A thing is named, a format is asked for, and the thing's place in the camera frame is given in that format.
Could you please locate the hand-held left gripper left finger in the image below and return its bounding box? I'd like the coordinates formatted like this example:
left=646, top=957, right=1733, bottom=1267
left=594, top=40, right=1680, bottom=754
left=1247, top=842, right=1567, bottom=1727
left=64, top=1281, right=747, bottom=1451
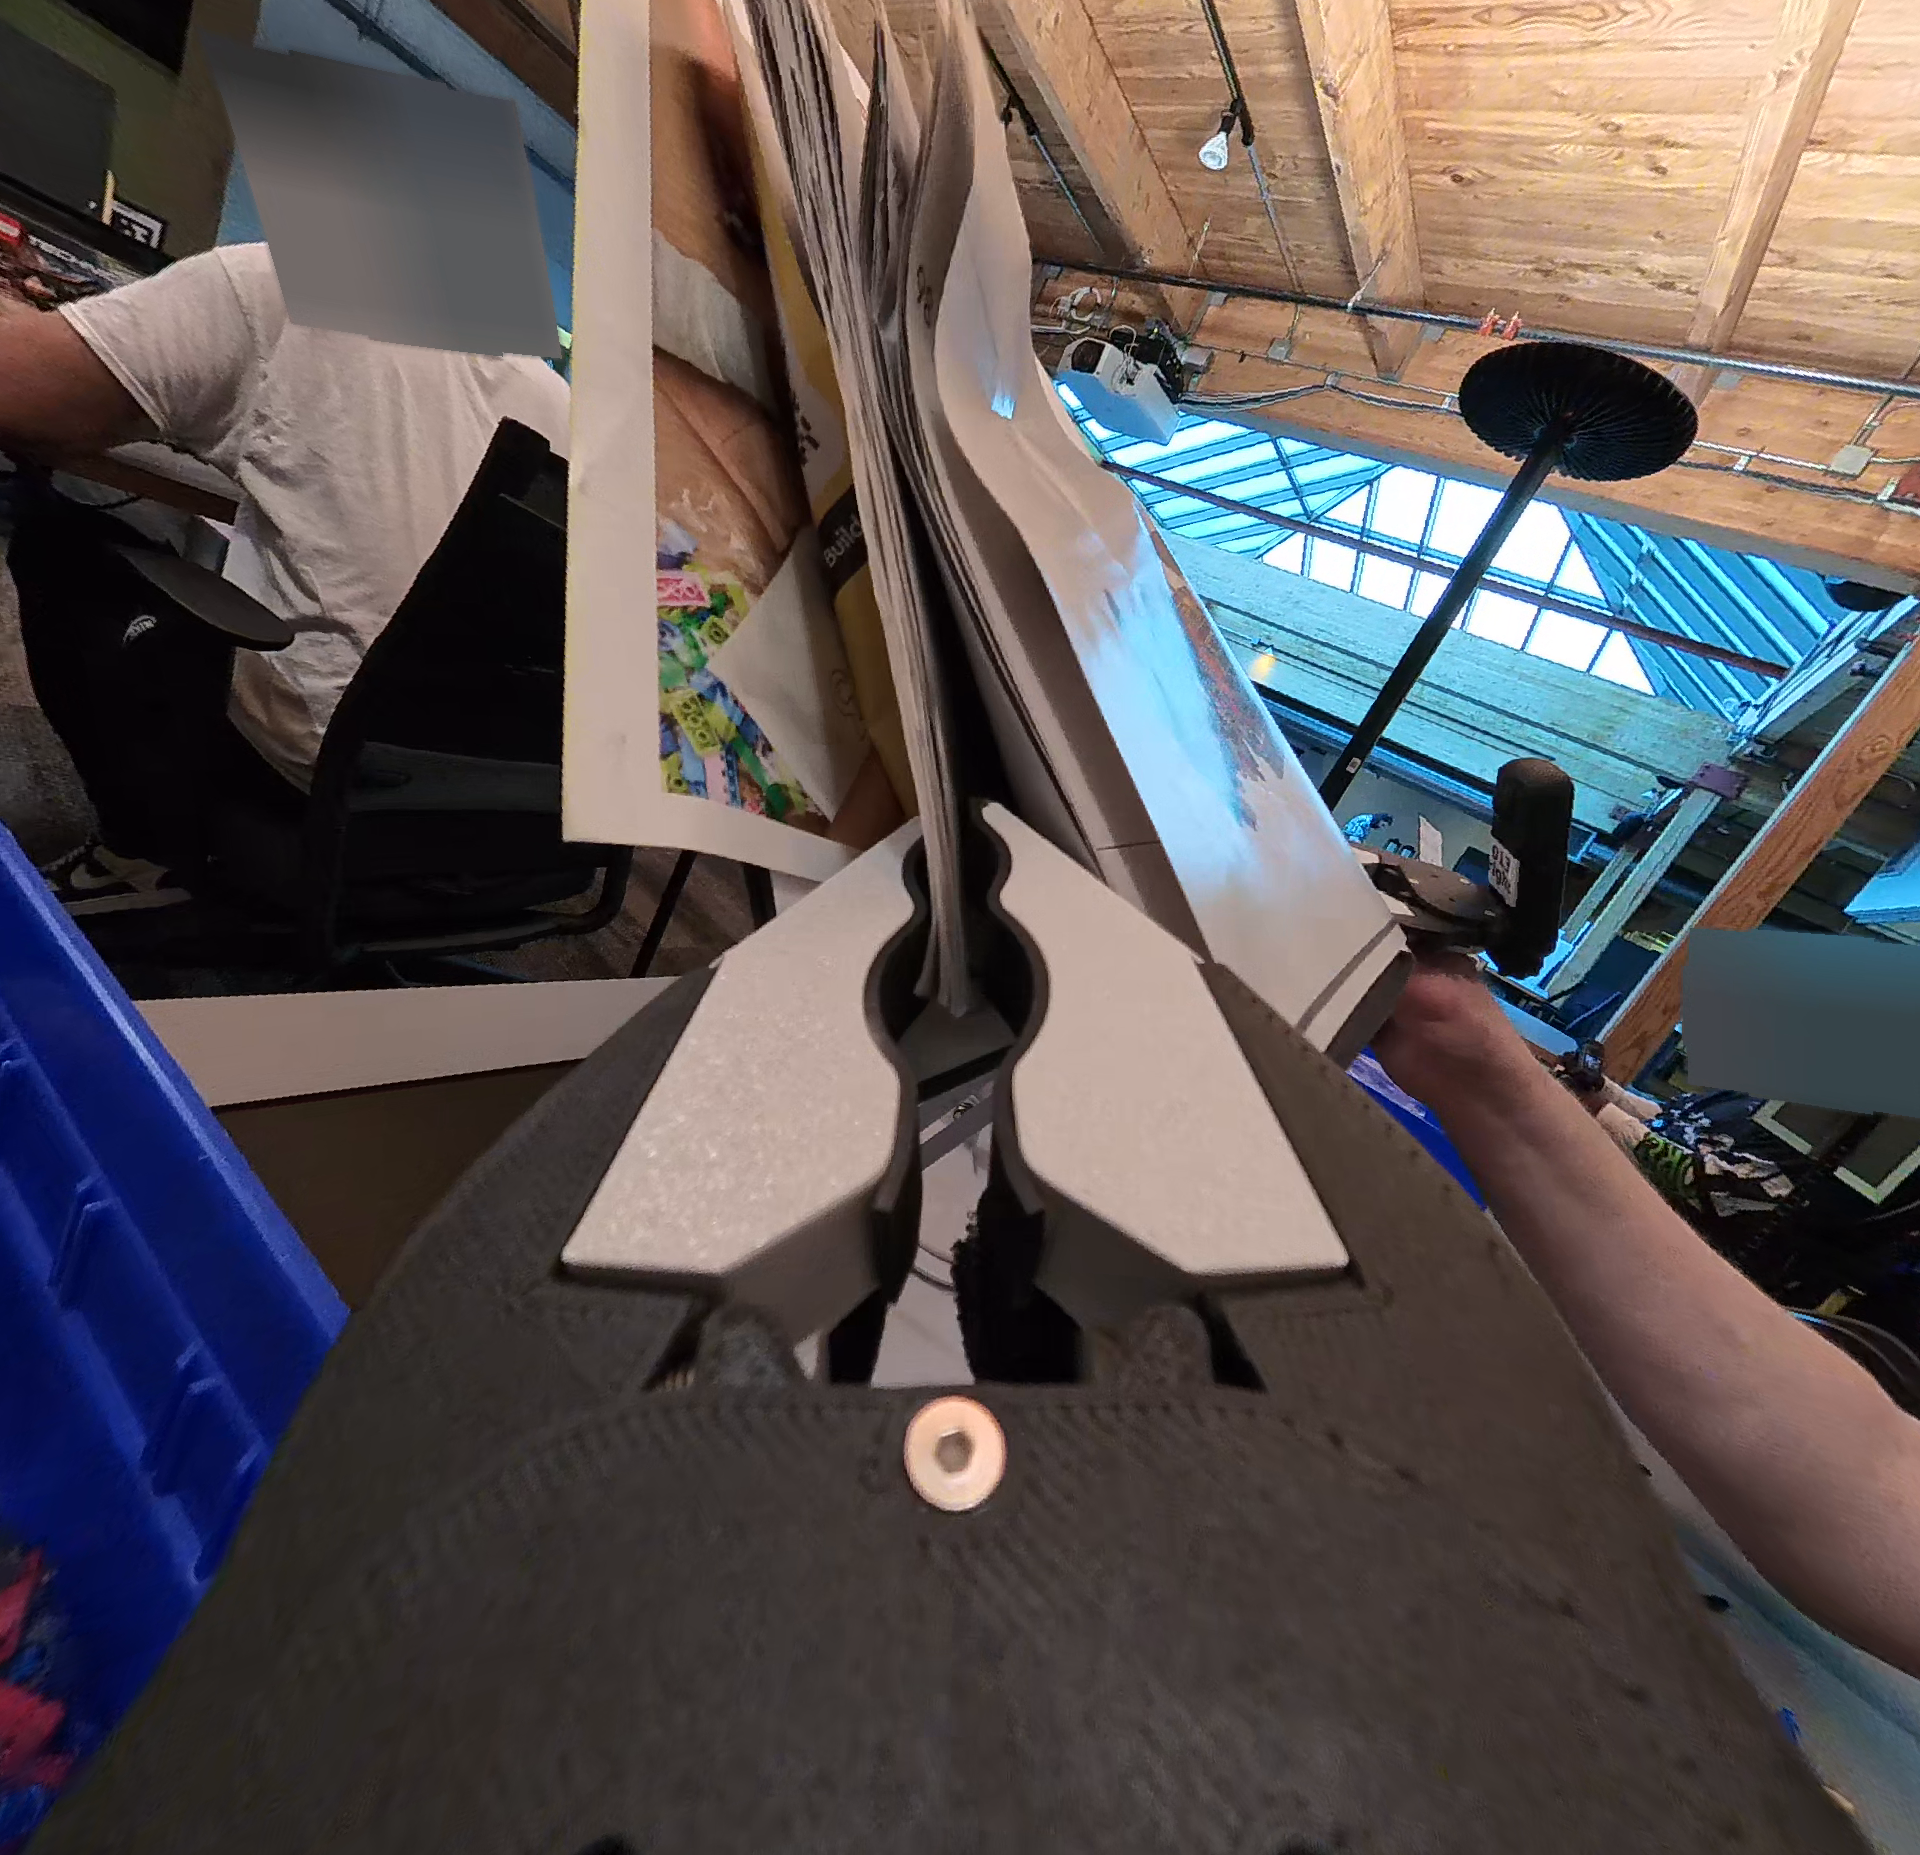
left=563, top=821, right=943, bottom=1385

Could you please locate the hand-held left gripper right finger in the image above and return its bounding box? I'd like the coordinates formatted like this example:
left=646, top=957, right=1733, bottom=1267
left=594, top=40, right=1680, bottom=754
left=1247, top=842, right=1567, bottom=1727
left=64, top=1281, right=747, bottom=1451
left=970, top=805, right=1351, bottom=1385

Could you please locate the lego instruction booklet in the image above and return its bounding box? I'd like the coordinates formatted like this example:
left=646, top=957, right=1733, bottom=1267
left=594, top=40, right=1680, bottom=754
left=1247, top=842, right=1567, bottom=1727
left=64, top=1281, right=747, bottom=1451
left=563, top=0, right=1419, bottom=1072

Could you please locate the person's right forearm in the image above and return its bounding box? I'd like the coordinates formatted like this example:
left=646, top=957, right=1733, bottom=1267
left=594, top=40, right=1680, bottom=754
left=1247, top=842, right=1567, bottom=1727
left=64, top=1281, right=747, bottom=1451
left=1378, top=966, right=1920, bottom=1676

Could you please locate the black office chair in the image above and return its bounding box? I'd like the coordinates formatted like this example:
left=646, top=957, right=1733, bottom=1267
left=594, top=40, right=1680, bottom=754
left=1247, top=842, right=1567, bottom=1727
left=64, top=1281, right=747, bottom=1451
left=307, top=419, right=638, bottom=993

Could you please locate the white ceiling projector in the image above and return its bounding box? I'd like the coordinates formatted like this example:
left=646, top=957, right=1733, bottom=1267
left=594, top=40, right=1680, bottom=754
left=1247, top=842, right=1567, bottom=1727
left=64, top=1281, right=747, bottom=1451
left=1057, top=326, right=1190, bottom=443

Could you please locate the blue plastic bin with tag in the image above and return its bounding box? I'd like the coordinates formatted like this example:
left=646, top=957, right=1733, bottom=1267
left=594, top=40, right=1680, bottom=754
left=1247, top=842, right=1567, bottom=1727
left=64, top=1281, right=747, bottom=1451
left=0, top=821, right=348, bottom=1843

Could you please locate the colourful toy box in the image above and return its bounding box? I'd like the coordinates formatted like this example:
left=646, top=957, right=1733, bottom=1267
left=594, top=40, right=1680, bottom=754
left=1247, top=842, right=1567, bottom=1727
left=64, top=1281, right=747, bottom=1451
left=0, top=214, right=169, bottom=317

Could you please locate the wooden support post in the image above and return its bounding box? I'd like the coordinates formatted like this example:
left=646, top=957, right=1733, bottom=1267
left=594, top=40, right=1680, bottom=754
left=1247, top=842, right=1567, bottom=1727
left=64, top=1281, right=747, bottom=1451
left=1595, top=672, right=1920, bottom=1086

